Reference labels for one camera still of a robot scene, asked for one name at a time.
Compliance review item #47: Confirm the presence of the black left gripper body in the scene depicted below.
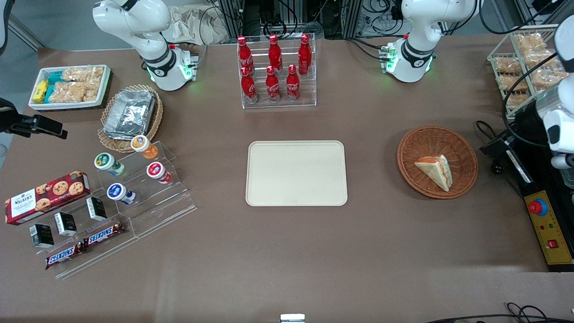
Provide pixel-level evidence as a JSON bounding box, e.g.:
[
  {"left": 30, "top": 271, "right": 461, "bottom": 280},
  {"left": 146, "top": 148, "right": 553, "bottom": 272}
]
[{"left": 515, "top": 102, "right": 545, "bottom": 140}]

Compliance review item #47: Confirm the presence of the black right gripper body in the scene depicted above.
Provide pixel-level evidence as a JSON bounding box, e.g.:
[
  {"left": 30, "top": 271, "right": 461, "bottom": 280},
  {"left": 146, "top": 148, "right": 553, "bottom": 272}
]
[{"left": 0, "top": 98, "right": 35, "bottom": 135}]

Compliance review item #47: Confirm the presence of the triangular sandwich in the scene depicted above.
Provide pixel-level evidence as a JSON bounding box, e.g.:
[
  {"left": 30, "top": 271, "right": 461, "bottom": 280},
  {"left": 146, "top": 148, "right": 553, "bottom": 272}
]
[{"left": 414, "top": 154, "right": 453, "bottom": 192}]

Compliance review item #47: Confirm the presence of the round brown wicker basket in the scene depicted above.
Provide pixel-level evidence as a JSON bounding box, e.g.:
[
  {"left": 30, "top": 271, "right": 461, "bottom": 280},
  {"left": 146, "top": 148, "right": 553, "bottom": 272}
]
[{"left": 397, "top": 125, "right": 479, "bottom": 200}]

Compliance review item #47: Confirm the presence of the light oval wicker basket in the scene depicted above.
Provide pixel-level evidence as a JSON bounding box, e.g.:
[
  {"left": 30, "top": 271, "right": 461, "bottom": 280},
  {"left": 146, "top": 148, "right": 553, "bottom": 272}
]
[{"left": 97, "top": 84, "right": 164, "bottom": 153}]

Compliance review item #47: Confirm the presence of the beige rectangular tray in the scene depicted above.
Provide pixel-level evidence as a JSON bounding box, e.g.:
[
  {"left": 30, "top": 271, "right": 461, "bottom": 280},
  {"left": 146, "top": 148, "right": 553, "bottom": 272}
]
[{"left": 245, "top": 140, "right": 348, "bottom": 207}]

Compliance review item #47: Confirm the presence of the clear bag of fried snacks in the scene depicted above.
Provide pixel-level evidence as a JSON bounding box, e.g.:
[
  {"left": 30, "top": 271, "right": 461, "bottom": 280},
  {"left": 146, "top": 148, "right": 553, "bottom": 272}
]
[
  {"left": 504, "top": 93, "right": 531, "bottom": 110},
  {"left": 498, "top": 74, "right": 529, "bottom": 92},
  {"left": 516, "top": 34, "right": 547, "bottom": 51},
  {"left": 522, "top": 49, "right": 557, "bottom": 68},
  {"left": 493, "top": 56, "right": 523, "bottom": 74},
  {"left": 531, "top": 67, "right": 566, "bottom": 89}
]

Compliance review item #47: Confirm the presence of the clear rice cracker bag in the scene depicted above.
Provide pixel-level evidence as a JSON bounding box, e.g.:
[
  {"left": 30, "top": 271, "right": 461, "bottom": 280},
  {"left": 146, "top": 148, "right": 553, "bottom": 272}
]
[
  {"left": 83, "top": 81, "right": 102, "bottom": 102},
  {"left": 63, "top": 66, "right": 104, "bottom": 83},
  {"left": 49, "top": 82, "right": 86, "bottom": 103}
]

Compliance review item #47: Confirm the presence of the black table appliance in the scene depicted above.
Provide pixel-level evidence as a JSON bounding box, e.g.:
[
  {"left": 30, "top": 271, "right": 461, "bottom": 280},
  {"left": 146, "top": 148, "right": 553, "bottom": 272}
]
[{"left": 503, "top": 130, "right": 574, "bottom": 272}]

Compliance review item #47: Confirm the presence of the green lid yogurt cup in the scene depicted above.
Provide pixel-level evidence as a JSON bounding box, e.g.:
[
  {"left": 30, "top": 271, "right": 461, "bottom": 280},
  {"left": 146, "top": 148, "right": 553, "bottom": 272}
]
[{"left": 94, "top": 153, "right": 126, "bottom": 176}]

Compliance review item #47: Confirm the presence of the red Walkers cookie box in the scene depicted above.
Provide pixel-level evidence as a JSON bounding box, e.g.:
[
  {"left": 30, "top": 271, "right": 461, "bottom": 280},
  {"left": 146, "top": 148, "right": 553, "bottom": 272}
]
[{"left": 4, "top": 170, "right": 91, "bottom": 226}]

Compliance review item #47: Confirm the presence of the white rectangular bin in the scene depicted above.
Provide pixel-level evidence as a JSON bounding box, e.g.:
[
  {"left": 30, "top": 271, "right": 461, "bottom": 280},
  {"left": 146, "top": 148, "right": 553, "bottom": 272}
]
[{"left": 28, "top": 64, "right": 112, "bottom": 111}]

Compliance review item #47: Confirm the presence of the stack of foil trays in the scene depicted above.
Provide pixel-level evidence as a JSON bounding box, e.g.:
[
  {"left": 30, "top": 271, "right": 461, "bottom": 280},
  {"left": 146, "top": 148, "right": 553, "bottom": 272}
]
[{"left": 103, "top": 90, "right": 157, "bottom": 138}]

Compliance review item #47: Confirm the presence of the small black box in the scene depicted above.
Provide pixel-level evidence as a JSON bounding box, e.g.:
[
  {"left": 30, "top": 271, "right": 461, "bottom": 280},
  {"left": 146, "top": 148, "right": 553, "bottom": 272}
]
[
  {"left": 29, "top": 223, "right": 54, "bottom": 249},
  {"left": 54, "top": 212, "right": 78, "bottom": 236},
  {"left": 86, "top": 196, "right": 108, "bottom": 221}
]

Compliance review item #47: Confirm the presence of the blue lid yogurt cup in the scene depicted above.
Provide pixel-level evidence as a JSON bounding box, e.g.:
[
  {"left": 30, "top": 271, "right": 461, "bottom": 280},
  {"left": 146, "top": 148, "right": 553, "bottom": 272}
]
[{"left": 107, "top": 183, "right": 136, "bottom": 205}]

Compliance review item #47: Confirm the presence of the orange lid yogurt cup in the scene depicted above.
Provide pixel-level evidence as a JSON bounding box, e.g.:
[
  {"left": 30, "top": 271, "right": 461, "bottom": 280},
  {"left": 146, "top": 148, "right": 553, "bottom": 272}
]
[{"left": 130, "top": 135, "right": 158, "bottom": 160}]

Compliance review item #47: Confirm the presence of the yellow control panel red button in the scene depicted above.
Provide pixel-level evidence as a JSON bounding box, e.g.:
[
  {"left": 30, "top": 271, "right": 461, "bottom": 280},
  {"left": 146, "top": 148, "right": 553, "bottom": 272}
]
[{"left": 524, "top": 190, "right": 574, "bottom": 266}]

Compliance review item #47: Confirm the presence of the red lid yogurt cup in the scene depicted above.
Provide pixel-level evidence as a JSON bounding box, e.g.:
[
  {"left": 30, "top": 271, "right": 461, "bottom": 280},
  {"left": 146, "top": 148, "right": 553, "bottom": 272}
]
[{"left": 147, "top": 162, "right": 173, "bottom": 184}]

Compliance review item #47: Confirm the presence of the Snickers chocolate bar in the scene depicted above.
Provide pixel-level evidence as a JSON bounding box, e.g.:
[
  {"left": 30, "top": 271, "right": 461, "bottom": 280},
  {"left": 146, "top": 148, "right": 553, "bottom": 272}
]
[
  {"left": 45, "top": 242, "right": 86, "bottom": 270},
  {"left": 83, "top": 221, "right": 126, "bottom": 248}
]

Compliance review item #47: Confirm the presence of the clear acrylic stepped cup stand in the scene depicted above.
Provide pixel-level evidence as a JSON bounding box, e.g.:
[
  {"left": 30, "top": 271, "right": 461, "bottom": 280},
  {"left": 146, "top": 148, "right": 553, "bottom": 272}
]
[{"left": 96, "top": 140, "right": 198, "bottom": 238}]

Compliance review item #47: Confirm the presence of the clear acrylic stepped snack stand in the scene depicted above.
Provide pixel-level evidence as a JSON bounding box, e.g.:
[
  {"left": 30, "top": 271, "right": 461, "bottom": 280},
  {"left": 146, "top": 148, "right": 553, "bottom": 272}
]
[{"left": 34, "top": 193, "right": 140, "bottom": 279}]

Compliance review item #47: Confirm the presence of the beige cloth bag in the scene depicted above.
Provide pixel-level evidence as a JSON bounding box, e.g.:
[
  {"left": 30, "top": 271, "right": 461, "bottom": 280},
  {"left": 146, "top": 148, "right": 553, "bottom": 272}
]
[{"left": 162, "top": 4, "right": 229, "bottom": 45}]

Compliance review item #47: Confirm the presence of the clear acrylic bottle rack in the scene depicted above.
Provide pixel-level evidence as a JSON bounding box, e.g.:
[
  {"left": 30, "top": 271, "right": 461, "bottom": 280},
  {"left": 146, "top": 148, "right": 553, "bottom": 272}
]
[{"left": 237, "top": 33, "right": 317, "bottom": 109}]

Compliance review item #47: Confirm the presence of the red cola bottle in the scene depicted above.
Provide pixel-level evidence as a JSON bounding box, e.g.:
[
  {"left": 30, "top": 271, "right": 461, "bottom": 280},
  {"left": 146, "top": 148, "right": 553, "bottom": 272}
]
[
  {"left": 298, "top": 34, "right": 313, "bottom": 75},
  {"left": 286, "top": 64, "right": 300, "bottom": 102},
  {"left": 240, "top": 66, "right": 258, "bottom": 104},
  {"left": 265, "top": 66, "right": 281, "bottom": 103},
  {"left": 237, "top": 36, "right": 254, "bottom": 74},
  {"left": 268, "top": 34, "right": 283, "bottom": 72}
]

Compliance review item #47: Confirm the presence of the black cable with plug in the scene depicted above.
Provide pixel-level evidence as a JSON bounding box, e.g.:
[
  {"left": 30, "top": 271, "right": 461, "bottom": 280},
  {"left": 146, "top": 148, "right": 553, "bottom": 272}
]
[{"left": 475, "top": 120, "right": 523, "bottom": 198}]

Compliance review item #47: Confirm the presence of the white wire rack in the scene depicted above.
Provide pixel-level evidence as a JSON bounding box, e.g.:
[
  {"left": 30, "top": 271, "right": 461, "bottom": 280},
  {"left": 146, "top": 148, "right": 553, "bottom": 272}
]
[{"left": 487, "top": 24, "right": 561, "bottom": 119}]

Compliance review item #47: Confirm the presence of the black floor cable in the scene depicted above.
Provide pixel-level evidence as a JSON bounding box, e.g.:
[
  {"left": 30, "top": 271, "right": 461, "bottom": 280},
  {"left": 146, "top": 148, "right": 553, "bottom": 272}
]
[{"left": 426, "top": 303, "right": 574, "bottom": 323}]

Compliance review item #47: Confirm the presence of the aluminium equipment frame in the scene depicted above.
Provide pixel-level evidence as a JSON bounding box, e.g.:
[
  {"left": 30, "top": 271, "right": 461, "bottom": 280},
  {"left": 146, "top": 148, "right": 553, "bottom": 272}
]
[{"left": 219, "top": 0, "right": 361, "bottom": 40}]

